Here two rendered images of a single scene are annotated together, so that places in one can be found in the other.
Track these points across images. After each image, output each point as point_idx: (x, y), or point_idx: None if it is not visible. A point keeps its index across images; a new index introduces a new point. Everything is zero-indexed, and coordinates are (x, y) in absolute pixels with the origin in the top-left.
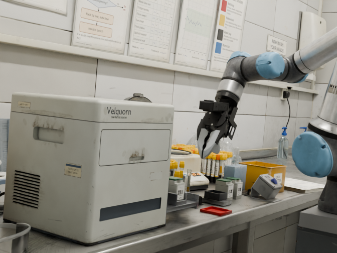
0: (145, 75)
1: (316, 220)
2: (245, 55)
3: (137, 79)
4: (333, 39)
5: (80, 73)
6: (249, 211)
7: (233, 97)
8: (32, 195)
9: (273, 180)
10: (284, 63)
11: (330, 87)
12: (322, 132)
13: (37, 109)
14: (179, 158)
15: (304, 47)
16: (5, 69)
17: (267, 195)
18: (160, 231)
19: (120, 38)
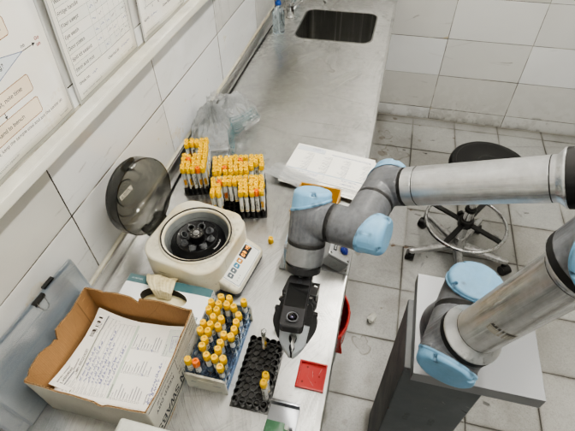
0: (115, 99)
1: (433, 380)
2: (323, 201)
3: (108, 116)
4: (478, 197)
5: (28, 206)
6: (338, 333)
7: (317, 273)
8: None
9: (345, 252)
10: (393, 225)
11: (492, 326)
12: (471, 364)
13: None
14: (225, 257)
15: (417, 180)
16: None
17: (339, 269)
18: None
19: (56, 94)
